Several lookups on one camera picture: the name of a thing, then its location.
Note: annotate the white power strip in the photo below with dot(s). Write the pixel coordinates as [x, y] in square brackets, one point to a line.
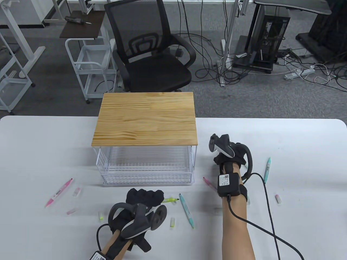
[299, 73]

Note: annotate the person's left forearm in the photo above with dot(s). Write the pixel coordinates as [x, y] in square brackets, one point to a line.
[112, 241]

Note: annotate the yellow-green double-ended highlighter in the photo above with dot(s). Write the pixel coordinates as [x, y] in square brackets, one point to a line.
[169, 200]

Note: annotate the aluminium profile post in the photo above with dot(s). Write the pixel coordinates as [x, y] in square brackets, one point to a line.
[227, 54]

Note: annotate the person's right forearm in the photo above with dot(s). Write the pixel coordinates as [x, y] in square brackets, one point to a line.
[235, 233]

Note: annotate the person's left hand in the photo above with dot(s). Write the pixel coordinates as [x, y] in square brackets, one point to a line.
[143, 197]

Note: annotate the black computer tower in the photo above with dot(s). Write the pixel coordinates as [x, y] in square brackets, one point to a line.
[271, 35]

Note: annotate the teal double-ended highlighter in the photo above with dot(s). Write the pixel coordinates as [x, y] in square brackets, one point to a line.
[186, 211]
[267, 170]

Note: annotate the black mesh office chair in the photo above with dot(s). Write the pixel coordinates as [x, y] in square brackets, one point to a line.
[154, 71]

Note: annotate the white desk leg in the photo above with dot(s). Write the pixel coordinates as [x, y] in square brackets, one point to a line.
[32, 58]

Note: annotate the pink double-ended highlighter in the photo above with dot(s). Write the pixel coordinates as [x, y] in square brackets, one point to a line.
[58, 192]
[207, 181]

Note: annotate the pink highlighter cap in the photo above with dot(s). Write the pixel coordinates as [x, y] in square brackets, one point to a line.
[278, 198]
[77, 191]
[72, 211]

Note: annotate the black machine base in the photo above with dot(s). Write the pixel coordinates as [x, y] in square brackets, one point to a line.
[328, 35]

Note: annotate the person's right hand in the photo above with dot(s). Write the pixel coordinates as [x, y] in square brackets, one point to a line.
[237, 153]

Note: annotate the black tracking controller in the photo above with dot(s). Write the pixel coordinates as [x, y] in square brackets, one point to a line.
[160, 218]
[225, 147]

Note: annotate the grey standing desk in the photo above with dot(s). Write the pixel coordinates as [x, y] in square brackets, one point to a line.
[298, 6]

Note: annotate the black power adapter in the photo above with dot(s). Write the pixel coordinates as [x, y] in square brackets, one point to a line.
[179, 51]

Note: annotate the dark brown side table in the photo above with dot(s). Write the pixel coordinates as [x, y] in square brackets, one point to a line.
[81, 28]

